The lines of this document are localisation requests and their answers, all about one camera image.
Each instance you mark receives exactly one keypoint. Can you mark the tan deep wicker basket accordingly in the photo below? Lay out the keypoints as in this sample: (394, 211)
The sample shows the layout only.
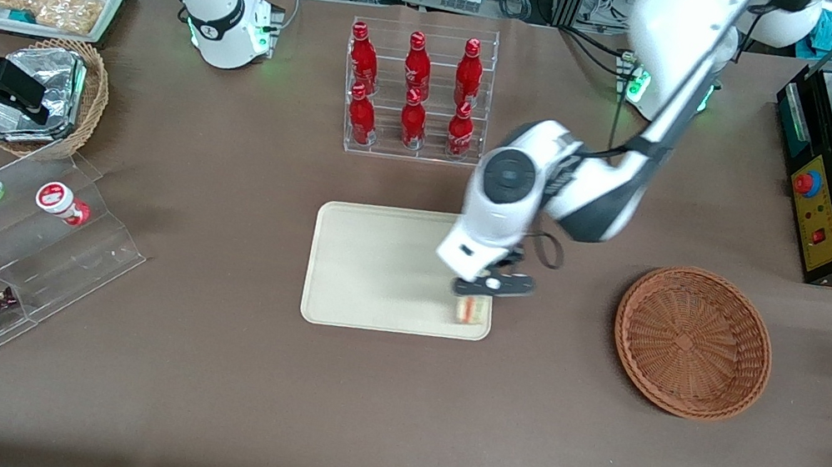
(93, 99)

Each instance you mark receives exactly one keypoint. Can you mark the brown round wicker basket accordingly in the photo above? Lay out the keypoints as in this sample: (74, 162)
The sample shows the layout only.
(689, 343)

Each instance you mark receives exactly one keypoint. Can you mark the beige plastic tray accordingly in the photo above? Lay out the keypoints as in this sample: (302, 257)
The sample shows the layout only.
(376, 269)

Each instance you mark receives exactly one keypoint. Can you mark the clear acrylic tiered stand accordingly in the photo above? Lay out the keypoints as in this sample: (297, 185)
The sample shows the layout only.
(64, 268)

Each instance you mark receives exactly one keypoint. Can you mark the triangular sandwich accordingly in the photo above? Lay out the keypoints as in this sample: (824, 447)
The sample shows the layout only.
(472, 311)

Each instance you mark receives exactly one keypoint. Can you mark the teal snack box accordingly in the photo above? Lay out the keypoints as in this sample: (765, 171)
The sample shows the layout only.
(21, 16)

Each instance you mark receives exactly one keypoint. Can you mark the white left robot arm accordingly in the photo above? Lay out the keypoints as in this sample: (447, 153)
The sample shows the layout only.
(600, 197)

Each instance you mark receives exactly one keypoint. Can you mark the red lid yogurt cup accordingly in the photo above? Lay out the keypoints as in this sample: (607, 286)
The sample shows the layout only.
(60, 199)

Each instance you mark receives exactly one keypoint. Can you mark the silver foil wrapped packages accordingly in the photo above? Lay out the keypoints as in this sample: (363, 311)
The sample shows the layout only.
(52, 84)

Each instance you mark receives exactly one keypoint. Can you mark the teal crumpled bag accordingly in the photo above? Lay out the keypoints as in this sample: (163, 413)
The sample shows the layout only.
(830, 31)

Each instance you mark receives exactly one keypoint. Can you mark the red cola bottle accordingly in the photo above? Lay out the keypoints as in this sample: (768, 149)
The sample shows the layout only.
(361, 119)
(460, 133)
(469, 73)
(412, 123)
(416, 69)
(364, 60)

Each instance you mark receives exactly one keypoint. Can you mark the clear acrylic bottle rack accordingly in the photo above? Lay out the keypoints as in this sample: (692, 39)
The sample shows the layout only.
(420, 158)

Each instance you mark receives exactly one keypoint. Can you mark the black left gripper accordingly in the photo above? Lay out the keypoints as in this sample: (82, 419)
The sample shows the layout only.
(511, 258)

